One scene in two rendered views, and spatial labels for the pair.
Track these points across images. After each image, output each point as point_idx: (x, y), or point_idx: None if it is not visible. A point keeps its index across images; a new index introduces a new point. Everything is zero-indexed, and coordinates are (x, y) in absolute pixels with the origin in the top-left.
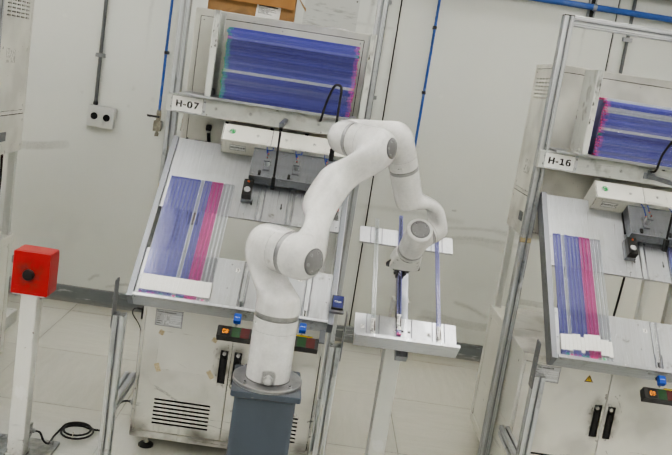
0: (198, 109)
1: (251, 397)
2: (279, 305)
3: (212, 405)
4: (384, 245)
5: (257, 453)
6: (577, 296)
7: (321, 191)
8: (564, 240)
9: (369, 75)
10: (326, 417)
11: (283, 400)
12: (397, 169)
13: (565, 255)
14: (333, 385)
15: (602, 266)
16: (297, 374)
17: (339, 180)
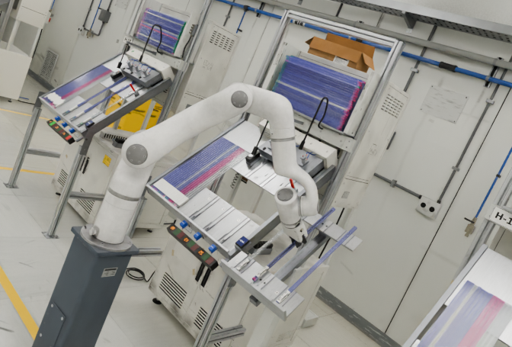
0: None
1: (78, 236)
2: (116, 181)
3: (187, 293)
4: (305, 221)
5: (70, 281)
6: (449, 342)
7: (178, 114)
8: (475, 290)
9: (360, 101)
10: (207, 326)
11: (89, 249)
12: (270, 133)
13: (465, 303)
14: (219, 303)
15: (500, 332)
16: (134, 249)
17: (194, 111)
